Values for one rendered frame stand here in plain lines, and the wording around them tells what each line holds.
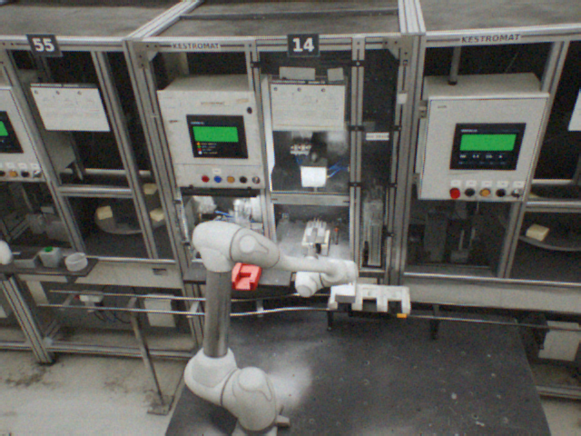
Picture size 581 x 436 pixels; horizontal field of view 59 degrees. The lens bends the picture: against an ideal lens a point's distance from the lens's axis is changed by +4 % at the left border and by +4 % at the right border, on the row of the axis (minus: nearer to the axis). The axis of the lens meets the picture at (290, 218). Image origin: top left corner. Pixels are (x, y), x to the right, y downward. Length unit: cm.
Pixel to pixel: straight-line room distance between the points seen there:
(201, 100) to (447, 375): 159
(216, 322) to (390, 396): 82
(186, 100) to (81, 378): 204
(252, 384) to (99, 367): 175
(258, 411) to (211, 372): 24
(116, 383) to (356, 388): 168
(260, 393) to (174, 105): 122
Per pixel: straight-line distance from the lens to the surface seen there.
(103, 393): 345
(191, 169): 235
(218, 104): 217
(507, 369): 252
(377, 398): 231
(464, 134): 212
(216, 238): 184
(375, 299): 246
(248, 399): 203
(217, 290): 194
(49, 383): 366
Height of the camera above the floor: 252
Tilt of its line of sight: 34 degrees down
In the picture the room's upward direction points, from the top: 4 degrees counter-clockwise
